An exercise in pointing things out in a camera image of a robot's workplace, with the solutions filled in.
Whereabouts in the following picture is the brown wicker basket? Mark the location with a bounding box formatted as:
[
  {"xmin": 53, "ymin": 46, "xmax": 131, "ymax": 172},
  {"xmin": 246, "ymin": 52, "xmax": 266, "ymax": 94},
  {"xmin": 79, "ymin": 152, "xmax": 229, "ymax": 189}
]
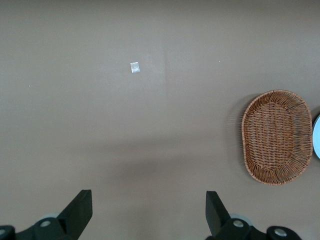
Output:
[{"xmin": 241, "ymin": 89, "xmax": 314, "ymax": 186}]

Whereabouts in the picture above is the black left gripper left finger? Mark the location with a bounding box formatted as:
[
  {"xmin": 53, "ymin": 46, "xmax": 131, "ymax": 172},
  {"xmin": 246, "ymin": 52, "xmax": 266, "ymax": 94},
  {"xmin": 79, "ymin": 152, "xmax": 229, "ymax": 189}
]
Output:
[{"xmin": 0, "ymin": 189, "xmax": 94, "ymax": 240}]

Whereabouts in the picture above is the brown table cover sheet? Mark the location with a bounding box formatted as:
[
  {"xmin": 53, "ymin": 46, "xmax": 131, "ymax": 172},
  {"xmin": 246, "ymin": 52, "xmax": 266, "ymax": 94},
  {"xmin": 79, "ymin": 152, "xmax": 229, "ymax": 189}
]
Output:
[{"xmin": 0, "ymin": 0, "xmax": 320, "ymax": 240}]

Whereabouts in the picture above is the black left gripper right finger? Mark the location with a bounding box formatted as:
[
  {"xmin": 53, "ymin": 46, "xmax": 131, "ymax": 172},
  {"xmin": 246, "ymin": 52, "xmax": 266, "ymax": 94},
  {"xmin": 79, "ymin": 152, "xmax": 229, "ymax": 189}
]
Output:
[{"xmin": 204, "ymin": 190, "xmax": 301, "ymax": 240}]

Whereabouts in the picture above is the light blue plate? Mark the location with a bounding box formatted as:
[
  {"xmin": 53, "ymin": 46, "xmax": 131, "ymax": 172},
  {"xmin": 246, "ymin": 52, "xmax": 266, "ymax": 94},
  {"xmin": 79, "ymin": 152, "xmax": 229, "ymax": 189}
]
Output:
[{"xmin": 311, "ymin": 113, "xmax": 320, "ymax": 160}]

